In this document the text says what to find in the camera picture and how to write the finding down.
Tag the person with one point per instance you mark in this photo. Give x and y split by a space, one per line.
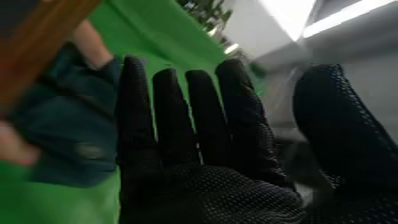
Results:
65 133

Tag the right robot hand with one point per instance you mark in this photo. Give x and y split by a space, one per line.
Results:
207 193

